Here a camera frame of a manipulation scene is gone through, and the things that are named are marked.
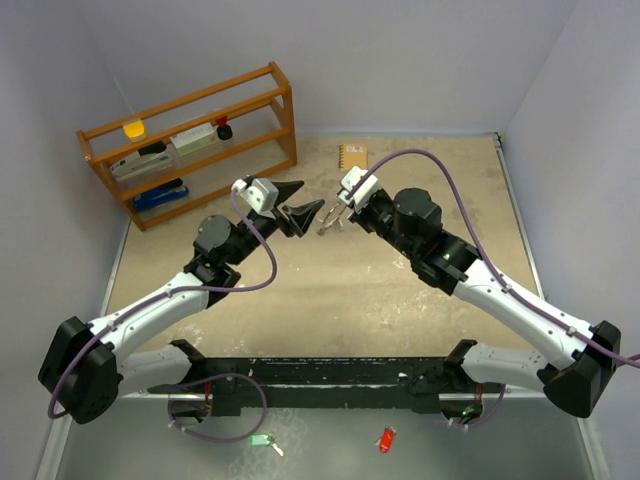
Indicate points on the large metal keyring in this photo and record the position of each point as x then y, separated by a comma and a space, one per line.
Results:
334, 215

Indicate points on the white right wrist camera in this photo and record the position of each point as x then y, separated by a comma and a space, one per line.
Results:
363, 184

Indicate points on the yellow lidded jar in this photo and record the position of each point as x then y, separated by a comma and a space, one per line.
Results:
135, 130

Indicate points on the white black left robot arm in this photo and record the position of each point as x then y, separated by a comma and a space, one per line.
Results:
83, 368

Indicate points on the silver key bunch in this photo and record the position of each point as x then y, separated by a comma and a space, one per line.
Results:
335, 225

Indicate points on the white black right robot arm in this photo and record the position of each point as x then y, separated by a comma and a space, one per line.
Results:
571, 362

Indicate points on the blue stapler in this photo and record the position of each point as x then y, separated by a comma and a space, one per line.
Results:
157, 196

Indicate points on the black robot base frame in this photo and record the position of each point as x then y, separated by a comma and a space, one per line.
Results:
424, 385

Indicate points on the tan spiral notebook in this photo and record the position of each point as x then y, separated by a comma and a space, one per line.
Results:
352, 155

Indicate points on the wooden shelf rack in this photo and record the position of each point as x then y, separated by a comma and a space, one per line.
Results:
259, 107

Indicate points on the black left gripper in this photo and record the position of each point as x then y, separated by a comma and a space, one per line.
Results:
300, 214

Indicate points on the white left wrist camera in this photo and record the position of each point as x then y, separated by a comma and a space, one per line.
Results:
259, 193

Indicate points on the red black stamp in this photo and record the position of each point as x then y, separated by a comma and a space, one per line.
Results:
223, 129

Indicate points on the red key tag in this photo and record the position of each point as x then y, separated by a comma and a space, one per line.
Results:
385, 441

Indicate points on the white cardboard box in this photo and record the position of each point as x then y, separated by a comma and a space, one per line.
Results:
194, 139

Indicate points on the green key tag with key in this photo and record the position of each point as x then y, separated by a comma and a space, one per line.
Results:
265, 440

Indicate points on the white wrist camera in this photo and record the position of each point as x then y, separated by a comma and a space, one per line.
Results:
259, 193
363, 184

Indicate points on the white black stapler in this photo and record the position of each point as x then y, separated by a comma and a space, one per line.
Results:
138, 164

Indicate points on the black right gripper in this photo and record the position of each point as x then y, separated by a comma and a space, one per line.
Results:
361, 217

